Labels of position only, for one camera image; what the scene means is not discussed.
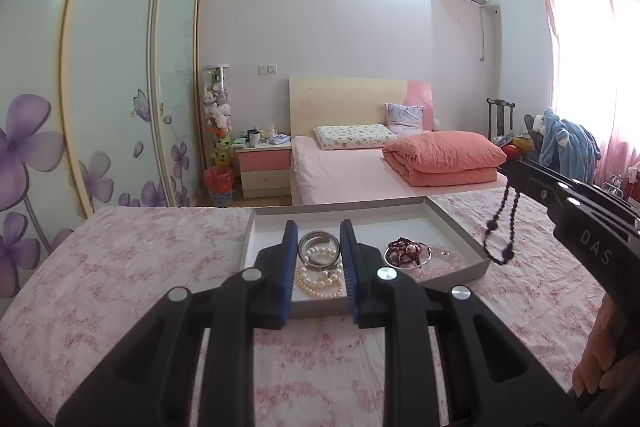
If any pink bed mattress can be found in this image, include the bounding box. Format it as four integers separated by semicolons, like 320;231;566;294
291;134;508;208

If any grey jewelry tray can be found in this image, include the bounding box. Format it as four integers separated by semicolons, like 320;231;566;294
240;198;492;319

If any pink floral bedsheet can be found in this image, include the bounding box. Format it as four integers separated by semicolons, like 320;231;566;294
0;187;640;427

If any silver cuff bracelet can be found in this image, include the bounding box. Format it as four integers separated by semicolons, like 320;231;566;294
298;230;343;269

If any person's right hand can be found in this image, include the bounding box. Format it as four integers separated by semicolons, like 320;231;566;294
571;292;640;410

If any beige and pink headboard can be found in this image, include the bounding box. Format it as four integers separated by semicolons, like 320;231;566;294
289;77;433;138

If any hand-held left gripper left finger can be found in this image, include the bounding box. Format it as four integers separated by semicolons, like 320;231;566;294
55;220;299;427

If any pink bead bracelet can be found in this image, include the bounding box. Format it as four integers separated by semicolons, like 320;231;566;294
417;244;461;279

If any black bead necklace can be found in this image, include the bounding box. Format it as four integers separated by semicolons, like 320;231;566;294
482;184;523;266

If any floral glass sliding wardrobe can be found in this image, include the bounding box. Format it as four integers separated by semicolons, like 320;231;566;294
0;0;206;298

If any patterned flat pillow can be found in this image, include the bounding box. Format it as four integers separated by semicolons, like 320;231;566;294
314;124;398;151

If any pink and beige nightstand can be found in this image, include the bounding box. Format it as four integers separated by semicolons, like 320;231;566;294
235;142;293;198

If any blue fleece robe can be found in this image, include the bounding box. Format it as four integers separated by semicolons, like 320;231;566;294
536;108;601;184

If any red waste bin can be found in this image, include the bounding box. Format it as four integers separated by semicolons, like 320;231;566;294
203;166;235;208

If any silver bangle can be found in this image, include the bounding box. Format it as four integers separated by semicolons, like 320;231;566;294
384;241;434;269

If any dark red bead bracelet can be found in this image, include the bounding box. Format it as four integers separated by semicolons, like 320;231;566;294
387;237;426;266

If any plush toy display tower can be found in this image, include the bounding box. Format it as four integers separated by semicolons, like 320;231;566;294
201;64;235;170

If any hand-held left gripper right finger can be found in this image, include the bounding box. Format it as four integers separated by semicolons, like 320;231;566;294
340;219;586;427

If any dark wooden chair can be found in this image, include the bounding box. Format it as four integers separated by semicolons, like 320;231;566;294
487;98;517;146

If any purple printed cushion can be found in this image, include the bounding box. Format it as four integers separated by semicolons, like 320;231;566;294
385;103;425;138

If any pink pearl bracelet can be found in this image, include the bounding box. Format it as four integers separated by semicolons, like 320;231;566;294
296;264;346;301

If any colourful plush toy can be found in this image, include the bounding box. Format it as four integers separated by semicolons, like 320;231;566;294
500;134;537;160

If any pink curtain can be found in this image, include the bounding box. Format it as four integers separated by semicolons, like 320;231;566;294
531;0;640;188

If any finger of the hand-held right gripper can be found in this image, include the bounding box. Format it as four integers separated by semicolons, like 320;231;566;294
517;158;640;220
505;161;571;228

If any folded orange quilt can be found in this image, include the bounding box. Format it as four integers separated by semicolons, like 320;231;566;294
382;130;508;188

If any white pearl necklace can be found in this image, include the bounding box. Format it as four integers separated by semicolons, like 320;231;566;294
305;246;341;288

